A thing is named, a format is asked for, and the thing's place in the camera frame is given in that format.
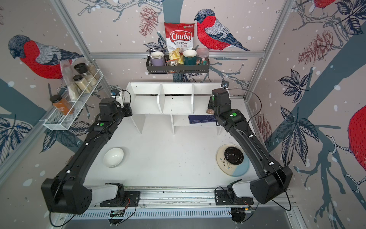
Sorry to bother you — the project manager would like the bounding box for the white wooden bookshelf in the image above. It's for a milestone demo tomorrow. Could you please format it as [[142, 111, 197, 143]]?
[[127, 83, 221, 134]]

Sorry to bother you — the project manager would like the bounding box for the beige striped knitted cloth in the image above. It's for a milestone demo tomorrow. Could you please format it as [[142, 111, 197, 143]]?
[[206, 100, 214, 115]]

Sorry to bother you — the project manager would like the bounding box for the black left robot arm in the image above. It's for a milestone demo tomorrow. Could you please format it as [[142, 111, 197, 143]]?
[[41, 98, 132, 214]]

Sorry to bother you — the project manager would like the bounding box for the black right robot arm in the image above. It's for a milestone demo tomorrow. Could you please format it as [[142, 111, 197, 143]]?
[[212, 88, 293, 204]]

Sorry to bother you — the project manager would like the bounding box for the dark blue book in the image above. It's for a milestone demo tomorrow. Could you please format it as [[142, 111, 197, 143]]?
[[188, 114, 216, 125]]

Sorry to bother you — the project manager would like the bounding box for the black lid spice jar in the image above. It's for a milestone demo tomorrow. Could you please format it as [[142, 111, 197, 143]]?
[[74, 63, 97, 86], [73, 74, 92, 94]]

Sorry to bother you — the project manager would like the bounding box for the clear plastic bag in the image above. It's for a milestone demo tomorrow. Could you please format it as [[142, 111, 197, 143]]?
[[60, 60, 81, 102]]

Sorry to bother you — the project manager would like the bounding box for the white ceramic bowl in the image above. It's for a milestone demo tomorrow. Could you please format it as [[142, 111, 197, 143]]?
[[103, 148, 124, 168]]

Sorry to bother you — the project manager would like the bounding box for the orange spice jar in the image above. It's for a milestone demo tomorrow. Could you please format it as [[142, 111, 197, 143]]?
[[50, 94, 74, 115]]

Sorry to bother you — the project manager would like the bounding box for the pink lidded jar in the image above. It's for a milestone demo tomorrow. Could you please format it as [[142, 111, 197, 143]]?
[[196, 48, 209, 65]]

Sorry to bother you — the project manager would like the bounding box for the green mug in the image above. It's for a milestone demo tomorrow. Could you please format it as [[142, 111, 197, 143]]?
[[183, 49, 197, 66]]

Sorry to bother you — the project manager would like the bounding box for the black bowl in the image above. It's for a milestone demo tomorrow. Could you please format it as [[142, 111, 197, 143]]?
[[224, 147, 244, 165]]

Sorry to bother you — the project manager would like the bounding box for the cream and blue plate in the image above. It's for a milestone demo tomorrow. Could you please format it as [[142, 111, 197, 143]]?
[[216, 144, 250, 177]]

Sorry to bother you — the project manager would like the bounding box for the lavender mug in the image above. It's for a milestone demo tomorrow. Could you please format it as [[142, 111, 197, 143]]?
[[149, 51, 165, 66]]

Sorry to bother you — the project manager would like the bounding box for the red Chuba chips bag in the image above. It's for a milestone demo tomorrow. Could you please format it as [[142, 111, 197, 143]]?
[[165, 23, 195, 53]]

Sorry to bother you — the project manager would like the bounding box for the black wall shelf basket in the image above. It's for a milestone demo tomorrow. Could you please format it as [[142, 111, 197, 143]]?
[[146, 57, 210, 74]]

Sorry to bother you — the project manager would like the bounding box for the white wire wall rack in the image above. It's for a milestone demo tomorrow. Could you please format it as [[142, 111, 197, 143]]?
[[43, 69, 104, 131]]

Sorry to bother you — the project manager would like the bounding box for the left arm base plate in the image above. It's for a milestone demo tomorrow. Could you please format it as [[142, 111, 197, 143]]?
[[100, 191, 141, 208]]

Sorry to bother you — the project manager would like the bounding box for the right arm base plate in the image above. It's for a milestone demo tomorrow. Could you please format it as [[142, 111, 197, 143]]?
[[214, 189, 254, 206]]

